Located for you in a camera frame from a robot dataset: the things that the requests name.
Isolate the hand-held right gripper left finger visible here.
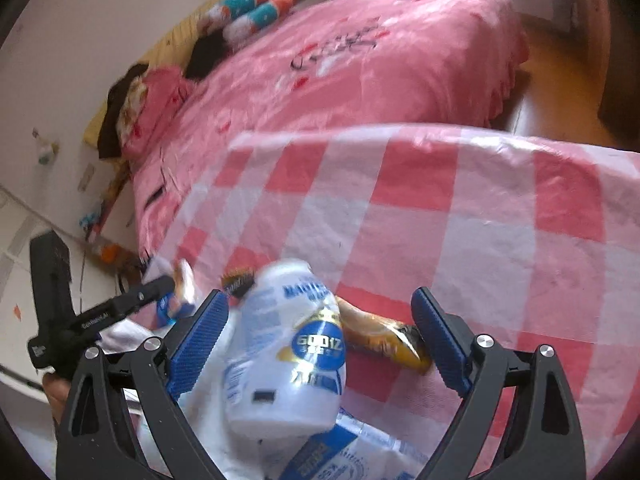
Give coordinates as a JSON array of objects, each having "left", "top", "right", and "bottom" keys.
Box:
[{"left": 55, "top": 287, "right": 231, "bottom": 480}]

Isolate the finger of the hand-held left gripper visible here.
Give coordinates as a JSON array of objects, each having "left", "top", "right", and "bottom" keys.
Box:
[{"left": 115, "top": 274, "right": 177, "bottom": 318}]

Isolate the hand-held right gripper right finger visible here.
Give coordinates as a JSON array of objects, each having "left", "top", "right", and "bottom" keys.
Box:
[{"left": 410, "top": 287, "right": 586, "bottom": 480}]

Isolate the blue tan snack wrapper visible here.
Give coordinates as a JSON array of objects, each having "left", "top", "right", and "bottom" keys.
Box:
[{"left": 155, "top": 259, "right": 198, "bottom": 323}]

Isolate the white plastic bag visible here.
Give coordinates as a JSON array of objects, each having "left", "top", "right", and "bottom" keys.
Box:
[{"left": 95, "top": 257, "right": 281, "bottom": 480}]

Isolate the white plastic bottle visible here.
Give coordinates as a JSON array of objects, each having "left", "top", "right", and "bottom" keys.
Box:
[{"left": 222, "top": 259, "right": 348, "bottom": 441}]

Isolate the white blue packet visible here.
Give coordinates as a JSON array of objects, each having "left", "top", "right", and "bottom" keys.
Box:
[{"left": 280, "top": 407, "right": 431, "bottom": 480}]

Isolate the person's left hand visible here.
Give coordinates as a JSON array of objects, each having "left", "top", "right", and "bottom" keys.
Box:
[{"left": 41, "top": 372, "right": 76, "bottom": 428}]

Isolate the yellow snack wrapper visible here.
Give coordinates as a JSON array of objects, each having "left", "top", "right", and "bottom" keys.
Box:
[{"left": 334, "top": 296, "right": 433, "bottom": 373}]

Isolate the dark brown snack wrapper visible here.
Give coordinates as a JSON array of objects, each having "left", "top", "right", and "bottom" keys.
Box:
[{"left": 222, "top": 267, "right": 261, "bottom": 301}]

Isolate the pink white checkered tablecloth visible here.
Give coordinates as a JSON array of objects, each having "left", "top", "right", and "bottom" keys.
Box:
[{"left": 15, "top": 122, "right": 640, "bottom": 480}]

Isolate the brown cloth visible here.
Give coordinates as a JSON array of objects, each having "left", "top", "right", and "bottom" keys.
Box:
[{"left": 97, "top": 62, "right": 151, "bottom": 158}]

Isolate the floral pillow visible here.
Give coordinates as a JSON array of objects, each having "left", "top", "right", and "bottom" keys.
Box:
[{"left": 117, "top": 80, "right": 151, "bottom": 141}]

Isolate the pink pillow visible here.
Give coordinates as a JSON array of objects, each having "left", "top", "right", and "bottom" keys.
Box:
[{"left": 122, "top": 65, "right": 196, "bottom": 161}]

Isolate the black cloth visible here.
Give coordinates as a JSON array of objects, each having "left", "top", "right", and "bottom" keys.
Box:
[{"left": 185, "top": 35, "right": 236, "bottom": 81}]

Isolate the yellow headboard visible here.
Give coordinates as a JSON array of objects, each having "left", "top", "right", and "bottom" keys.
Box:
[{"left": 82, "top": 0, "right": 246, "bottom": 231}]

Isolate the pink printed bed blanket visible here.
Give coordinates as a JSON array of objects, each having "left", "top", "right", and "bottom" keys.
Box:
[{"left": 120, "top": 0, "right": 531, "bottom": 281}]

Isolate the brown wooden cabinet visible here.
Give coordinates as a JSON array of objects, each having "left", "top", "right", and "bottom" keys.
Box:
[{"left": 570, "top": 0, "right": 640, "bottom": 126}]

